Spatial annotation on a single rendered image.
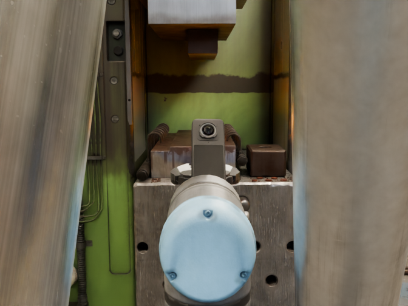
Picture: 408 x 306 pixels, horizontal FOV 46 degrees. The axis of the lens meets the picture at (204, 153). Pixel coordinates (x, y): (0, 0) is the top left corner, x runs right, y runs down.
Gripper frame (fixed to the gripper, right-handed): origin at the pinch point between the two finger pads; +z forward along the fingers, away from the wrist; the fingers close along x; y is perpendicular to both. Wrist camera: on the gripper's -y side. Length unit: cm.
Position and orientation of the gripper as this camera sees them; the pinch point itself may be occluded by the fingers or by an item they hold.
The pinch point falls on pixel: (204, 166)
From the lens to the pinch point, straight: 80.3
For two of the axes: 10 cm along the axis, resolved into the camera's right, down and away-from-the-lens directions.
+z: -0.1, -1.4, 9.9
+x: 10.0, -0.1, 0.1
